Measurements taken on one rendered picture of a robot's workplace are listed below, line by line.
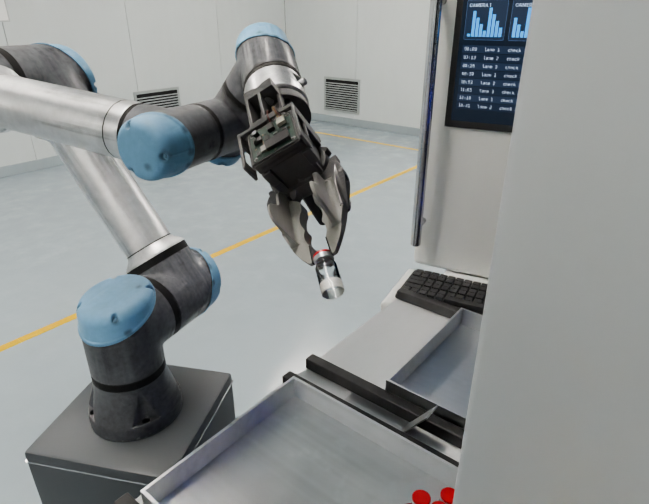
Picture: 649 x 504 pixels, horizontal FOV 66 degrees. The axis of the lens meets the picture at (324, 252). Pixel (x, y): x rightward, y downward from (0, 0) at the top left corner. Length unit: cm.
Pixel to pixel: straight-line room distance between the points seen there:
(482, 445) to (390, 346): 74
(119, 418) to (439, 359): 52
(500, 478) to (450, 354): 73
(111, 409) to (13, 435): 141
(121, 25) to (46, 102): 539
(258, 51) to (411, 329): 55
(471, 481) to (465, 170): 110
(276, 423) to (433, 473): 22
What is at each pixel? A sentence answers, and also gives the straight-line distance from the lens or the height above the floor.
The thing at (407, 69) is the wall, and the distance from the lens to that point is 658.
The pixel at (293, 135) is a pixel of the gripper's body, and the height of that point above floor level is 130.
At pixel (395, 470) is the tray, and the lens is 70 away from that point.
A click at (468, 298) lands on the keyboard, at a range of 118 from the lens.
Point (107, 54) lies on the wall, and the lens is 603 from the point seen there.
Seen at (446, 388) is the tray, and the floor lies 88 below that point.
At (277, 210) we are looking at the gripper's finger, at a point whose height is 123.
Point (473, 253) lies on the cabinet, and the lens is 131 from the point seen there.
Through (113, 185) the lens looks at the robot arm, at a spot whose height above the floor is 115.
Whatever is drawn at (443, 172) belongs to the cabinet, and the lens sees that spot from 126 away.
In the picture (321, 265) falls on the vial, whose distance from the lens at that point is 48.
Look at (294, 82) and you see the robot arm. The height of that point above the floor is 133.
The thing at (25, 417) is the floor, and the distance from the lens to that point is 234.
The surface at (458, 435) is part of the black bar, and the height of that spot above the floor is 90.
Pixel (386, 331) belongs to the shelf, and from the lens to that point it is 94.
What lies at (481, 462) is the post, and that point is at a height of 129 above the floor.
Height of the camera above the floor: 141
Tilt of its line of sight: 26 degrees down
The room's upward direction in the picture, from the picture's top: straight up
